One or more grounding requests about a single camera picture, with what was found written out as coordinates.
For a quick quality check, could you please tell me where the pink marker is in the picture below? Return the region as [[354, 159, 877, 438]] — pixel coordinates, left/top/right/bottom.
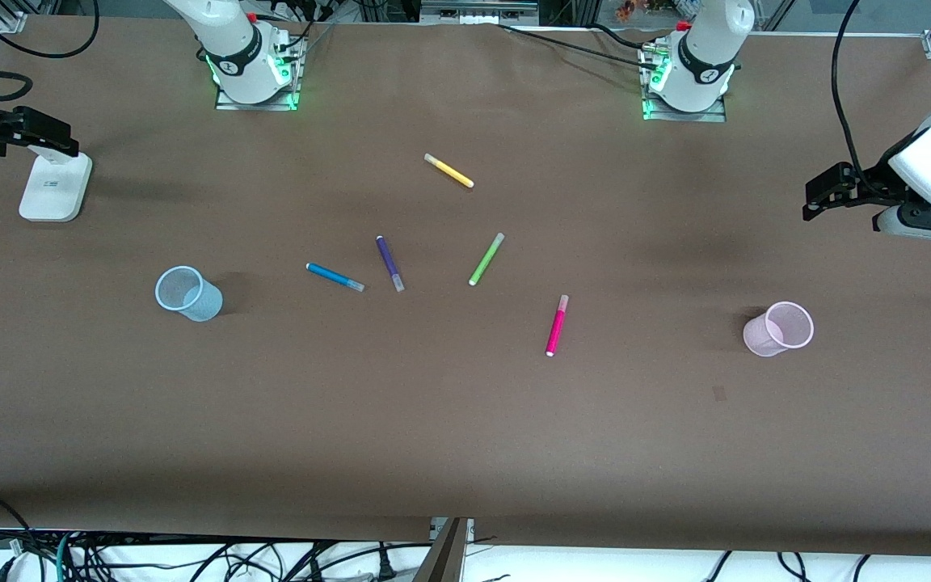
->
[[545, 294, 571, 358]]

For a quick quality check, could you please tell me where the blue marker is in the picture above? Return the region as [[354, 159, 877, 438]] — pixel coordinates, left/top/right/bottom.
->
[[305, 262, 366, 293]]

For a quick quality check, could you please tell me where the translucent pink cup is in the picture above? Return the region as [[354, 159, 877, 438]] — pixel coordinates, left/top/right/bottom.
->
[[743, 301, 815, 358]]

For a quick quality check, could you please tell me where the translucent blue cup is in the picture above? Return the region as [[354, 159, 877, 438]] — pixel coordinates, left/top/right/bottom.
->
[[154, 265, 224, 323]]

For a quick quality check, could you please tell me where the green marker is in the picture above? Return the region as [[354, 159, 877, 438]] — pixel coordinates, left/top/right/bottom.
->
[[468, 233, 506, 287]]

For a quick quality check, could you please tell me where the purple marker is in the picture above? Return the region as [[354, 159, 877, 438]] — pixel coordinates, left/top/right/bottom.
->
[[376, 235, 406, 293]]

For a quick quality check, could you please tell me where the yellow marker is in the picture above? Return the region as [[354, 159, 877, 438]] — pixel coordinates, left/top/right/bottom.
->
[[423, 153, 475, 189]]

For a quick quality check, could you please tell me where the grey background box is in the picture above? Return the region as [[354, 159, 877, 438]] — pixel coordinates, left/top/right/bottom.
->
[[419, 0, 541, 25]]

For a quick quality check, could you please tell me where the wooden table leg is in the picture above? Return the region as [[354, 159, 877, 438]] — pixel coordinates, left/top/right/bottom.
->
[[413, 517, 470, 582]]

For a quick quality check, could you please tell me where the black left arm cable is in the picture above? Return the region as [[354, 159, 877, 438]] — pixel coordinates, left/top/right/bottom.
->
[[831, 0, 878, 191]]

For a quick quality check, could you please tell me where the black cable on table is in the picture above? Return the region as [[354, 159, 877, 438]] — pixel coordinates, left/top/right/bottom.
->
[[498, 23, 656, 65]]

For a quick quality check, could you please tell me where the small metal bracket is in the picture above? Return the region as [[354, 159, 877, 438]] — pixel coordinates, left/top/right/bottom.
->
[[430, 517, 476, 541]]

